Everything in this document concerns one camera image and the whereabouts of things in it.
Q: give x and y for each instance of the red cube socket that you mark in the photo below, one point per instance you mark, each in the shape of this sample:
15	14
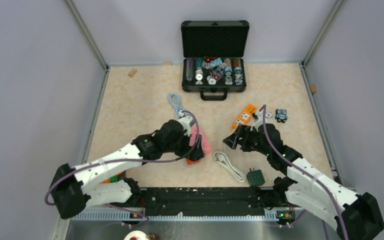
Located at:
192	162

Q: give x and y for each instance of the wooden block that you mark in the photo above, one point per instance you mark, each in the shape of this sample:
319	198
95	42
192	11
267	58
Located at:
312	88
167	63
132	72

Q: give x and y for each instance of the blue owl figure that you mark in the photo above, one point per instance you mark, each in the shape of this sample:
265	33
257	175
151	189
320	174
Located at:
281	115

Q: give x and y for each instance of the black open carrying case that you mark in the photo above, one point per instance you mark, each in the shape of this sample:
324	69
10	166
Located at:
213	52

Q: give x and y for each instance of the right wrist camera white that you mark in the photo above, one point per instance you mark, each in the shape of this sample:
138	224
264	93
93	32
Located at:
258	118

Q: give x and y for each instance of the dark green cube socket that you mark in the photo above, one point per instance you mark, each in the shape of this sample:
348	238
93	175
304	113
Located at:
255	177

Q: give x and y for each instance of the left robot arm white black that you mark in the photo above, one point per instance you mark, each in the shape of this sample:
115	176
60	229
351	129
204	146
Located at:
76	188

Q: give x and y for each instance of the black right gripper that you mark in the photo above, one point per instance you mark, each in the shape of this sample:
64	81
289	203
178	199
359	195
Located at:
243	131

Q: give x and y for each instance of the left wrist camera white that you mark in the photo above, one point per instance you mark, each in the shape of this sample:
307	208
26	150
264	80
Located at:
187	122

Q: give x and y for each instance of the wooden block back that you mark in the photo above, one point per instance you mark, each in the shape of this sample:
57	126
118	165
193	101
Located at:
167	63

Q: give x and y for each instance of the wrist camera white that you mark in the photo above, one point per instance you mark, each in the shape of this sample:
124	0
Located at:
258	118
187	122

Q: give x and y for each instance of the orange tape roll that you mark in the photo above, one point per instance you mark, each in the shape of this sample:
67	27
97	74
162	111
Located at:
114	179

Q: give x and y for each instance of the pink triangular power strip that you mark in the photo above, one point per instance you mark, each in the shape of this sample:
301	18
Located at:
205	145

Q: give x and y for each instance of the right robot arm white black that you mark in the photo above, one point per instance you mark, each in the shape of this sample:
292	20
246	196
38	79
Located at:
353	216

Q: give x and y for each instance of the wooden block right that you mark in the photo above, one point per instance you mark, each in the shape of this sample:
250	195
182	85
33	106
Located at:
312	88

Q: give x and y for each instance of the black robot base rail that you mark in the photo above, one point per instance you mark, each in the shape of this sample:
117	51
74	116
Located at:
210	202

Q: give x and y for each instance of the small white round disc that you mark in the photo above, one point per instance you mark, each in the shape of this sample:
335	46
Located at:
269	115

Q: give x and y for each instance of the wooden block left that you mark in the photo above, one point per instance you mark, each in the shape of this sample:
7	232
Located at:
132	72

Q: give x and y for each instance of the red white emergency button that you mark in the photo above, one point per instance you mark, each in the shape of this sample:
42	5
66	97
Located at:
141	235

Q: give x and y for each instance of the orange power strip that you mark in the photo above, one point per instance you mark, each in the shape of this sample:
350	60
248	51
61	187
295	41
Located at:
245	116

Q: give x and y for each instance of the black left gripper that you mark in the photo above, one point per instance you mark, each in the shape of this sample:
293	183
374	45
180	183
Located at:
197	152

